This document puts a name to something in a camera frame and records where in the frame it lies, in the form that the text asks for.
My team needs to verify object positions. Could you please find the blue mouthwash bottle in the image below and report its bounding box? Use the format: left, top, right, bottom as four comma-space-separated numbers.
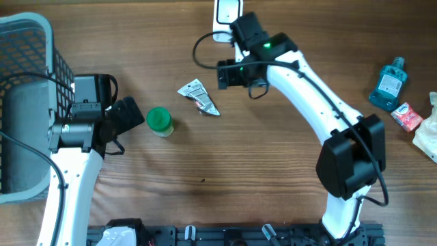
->
369, 57, 408, 111

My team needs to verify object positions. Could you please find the black red snack packet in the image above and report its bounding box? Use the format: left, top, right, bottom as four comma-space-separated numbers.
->
178, 79, 221, 116

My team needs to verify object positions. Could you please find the beige bread bag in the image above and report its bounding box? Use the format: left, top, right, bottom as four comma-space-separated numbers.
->
412, 92, 437, 162

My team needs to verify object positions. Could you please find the red tissue packet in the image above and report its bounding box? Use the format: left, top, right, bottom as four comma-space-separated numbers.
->
391, 102, 423, 132

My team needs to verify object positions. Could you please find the green lid jar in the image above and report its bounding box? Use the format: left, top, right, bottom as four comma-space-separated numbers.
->
146, 107, 174, 137

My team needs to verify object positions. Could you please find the black camera cable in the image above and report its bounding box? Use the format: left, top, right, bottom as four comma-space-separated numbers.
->
192, 31, 390, 246
0, 71, 126, 246

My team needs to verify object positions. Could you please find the black left camera cable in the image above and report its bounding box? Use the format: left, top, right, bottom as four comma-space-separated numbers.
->
0, 71, 126, 246

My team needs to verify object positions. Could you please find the white barcode scanner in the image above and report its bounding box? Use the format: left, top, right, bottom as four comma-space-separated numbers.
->
212, 0, 244, 42

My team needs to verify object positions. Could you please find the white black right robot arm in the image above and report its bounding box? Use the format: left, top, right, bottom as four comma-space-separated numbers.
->
217, 12, 389, 245

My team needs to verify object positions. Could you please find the grey plastic basket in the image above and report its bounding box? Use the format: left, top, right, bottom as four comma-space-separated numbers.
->
1, 12, 74, 204

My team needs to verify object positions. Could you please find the black mounting rail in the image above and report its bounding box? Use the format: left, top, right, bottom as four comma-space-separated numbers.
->
85, 219, 386, 246

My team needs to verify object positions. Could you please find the black right camera cable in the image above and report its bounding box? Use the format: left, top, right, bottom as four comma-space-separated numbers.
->
192, 31, 390, 246

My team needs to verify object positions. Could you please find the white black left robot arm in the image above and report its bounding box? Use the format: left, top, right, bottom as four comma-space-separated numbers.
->
38, 74, 145, 245

